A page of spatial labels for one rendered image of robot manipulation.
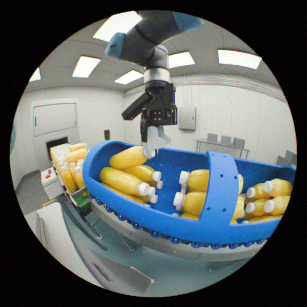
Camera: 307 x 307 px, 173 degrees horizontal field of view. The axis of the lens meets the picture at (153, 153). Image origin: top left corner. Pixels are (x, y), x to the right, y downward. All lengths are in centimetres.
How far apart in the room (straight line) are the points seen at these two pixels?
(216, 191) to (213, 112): 343
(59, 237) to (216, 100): 379
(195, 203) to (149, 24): 37
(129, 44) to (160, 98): 16
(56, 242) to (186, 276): 125
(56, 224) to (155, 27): 39
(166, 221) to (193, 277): 121
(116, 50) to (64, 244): 37
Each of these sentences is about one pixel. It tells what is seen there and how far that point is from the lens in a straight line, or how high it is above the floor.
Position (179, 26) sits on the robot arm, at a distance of 21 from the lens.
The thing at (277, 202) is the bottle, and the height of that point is 113.
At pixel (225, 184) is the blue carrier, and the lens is 20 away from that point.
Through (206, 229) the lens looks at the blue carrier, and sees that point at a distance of 21.
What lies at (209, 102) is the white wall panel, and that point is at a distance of 364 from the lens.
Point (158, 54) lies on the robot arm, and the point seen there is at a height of 150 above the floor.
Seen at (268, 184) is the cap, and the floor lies 116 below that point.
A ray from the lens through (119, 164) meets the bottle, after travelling 35.
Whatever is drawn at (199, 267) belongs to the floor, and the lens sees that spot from 139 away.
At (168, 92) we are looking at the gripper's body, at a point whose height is 138.
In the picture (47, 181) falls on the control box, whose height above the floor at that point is 110.
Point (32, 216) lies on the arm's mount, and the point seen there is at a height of 118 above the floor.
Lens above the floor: 130
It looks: 18 degrees down
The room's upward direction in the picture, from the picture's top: straight up
